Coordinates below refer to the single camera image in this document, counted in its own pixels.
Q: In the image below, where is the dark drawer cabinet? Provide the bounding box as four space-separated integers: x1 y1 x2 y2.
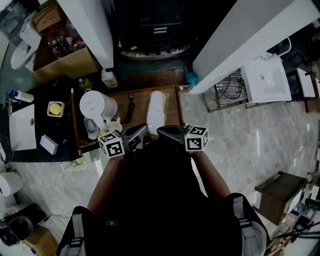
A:
117 0 201 61

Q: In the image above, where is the white toilet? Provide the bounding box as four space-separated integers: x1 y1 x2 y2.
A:
10 39 37 70

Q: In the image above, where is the teal brush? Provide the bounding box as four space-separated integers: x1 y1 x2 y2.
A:
184 66 199 88

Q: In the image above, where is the small white box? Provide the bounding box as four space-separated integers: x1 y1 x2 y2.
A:
39 134 59 156

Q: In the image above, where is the grey glass cup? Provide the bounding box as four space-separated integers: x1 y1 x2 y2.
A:
83 116 99 140

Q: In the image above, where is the metal rack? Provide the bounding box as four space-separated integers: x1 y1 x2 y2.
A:
203 74 251 113

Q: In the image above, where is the brown cardboard carton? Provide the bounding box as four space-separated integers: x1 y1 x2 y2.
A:
24 224 60 256

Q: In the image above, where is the yellow soap bar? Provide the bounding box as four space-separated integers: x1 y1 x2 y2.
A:
49 102 62 115

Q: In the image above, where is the person's right forearm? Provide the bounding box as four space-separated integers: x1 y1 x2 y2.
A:
188 149 232 208

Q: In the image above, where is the yellow soap in dish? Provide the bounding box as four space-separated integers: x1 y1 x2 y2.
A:
46 100 65 118

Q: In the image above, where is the small cardboard box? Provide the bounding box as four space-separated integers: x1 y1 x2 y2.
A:
31 2 67 33

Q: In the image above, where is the black floor cable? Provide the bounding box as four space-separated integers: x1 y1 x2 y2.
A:
37 213 72 225

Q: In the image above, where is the blue capped spray bottle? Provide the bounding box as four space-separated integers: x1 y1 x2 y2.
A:
11 90 35 103

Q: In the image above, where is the metal faucet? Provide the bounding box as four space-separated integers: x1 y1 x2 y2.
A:
6 91 16 116

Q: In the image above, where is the black hose coil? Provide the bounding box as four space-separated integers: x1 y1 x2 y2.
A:
219 76 245 100

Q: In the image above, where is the grey shoulder strap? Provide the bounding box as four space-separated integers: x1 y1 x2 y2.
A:
68 213 87 256
232 196 267 256

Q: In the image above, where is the white jug with yellow label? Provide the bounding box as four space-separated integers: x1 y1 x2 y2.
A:
100 68 119 89

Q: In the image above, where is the cream cup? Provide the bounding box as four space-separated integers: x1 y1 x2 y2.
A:
109 117 124 133

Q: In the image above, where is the brown wooden tray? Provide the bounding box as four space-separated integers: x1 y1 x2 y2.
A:
107 84 186 137

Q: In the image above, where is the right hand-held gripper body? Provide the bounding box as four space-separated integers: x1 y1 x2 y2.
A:
156 125 209 153

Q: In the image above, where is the person's black shirt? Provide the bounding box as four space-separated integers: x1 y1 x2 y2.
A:
58 139 271 256

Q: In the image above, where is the person's left forearm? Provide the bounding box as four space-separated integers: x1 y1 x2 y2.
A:
86 154 128 220

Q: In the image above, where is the white square sink basin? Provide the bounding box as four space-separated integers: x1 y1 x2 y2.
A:
8 103 37 152

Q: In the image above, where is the white electric kettle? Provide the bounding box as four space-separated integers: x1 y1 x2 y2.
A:
79 89 118 131

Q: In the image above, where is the brown rod with gold ends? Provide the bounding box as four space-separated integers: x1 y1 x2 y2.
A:
70 88 83 156

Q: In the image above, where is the green bottle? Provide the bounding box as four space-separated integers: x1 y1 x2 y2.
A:
78 77 94 91

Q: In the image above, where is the black waste bin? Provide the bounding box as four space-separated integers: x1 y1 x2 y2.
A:
8 215 34 241

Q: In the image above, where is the plastic-wrapped white slipper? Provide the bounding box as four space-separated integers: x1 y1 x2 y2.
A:
145 90 167 136

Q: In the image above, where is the white washboard basin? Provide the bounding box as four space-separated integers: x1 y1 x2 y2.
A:
240 53 293 104

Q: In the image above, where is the black power cable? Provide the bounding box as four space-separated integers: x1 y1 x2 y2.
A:
123 92 136 124

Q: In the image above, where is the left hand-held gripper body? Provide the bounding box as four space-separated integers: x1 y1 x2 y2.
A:
97 123 152 159

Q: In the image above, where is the large cardboard box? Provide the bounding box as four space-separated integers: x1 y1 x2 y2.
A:
31 37 102 83

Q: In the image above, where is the white plastic basket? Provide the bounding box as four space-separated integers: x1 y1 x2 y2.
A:
60 149 87 172

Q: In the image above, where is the clear plastic bottle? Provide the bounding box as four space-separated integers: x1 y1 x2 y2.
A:
47 29 72 59

